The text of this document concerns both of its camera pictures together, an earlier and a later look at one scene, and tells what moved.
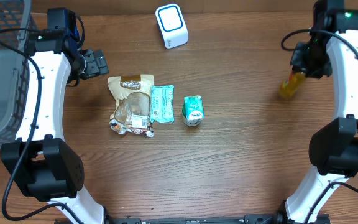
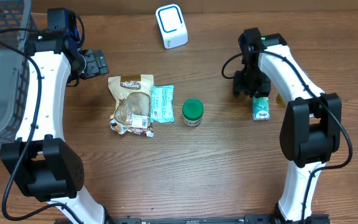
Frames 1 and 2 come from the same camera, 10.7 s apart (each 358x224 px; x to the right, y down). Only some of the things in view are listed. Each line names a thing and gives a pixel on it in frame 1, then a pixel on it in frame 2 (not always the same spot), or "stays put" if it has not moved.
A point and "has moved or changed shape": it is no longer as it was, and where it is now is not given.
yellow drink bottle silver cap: x=288 y=88 has moved or changed shape
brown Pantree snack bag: x=132 y=113 stays put
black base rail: x=238 y=219 stays put
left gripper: x=95 y=63 stays put
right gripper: x=298 y=63 to x=265 y=91
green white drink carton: x=193 y=107 to x=261 y=108
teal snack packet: x=162 y=104 stays put
